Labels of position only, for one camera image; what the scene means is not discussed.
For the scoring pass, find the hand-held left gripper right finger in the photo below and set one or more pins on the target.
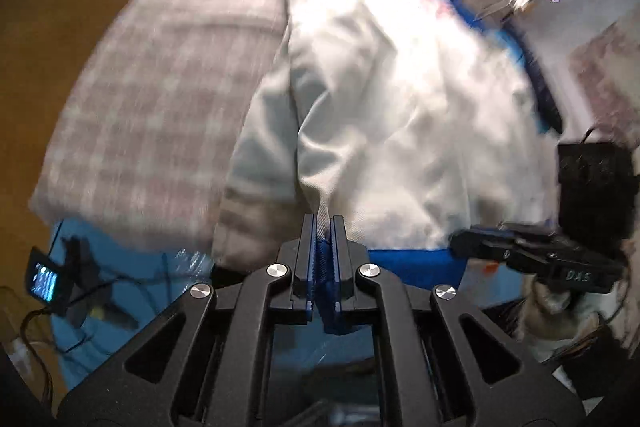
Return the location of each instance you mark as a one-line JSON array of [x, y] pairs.
[[332, 277]]

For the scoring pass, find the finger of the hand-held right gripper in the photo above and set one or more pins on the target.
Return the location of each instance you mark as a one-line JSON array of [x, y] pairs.
[[480, 244], [525, 231]]

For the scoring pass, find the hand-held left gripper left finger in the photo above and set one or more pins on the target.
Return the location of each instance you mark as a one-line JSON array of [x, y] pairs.
[[313, 267]]

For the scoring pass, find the grey jacket with blue lining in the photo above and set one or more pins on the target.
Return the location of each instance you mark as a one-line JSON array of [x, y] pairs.
[[400, 107]]

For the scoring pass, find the person's right hand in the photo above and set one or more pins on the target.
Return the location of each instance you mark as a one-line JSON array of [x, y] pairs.
[[555, 312]]

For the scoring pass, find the blue plastic sheet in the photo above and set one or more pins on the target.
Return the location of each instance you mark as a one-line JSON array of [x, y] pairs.
[[150, 267]]

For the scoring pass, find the small device with screen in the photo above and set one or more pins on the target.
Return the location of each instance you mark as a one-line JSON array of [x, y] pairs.
[[100, 292]]

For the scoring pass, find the beige plaid blanket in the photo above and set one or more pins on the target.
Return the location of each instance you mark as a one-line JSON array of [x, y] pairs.
[[150, 107]]

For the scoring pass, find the small black screen device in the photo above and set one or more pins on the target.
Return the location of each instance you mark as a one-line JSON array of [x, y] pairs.
[[47, 279]]

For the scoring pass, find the grey patterned wall hanging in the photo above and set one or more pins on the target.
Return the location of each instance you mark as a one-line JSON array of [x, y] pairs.
[[605, 72]]

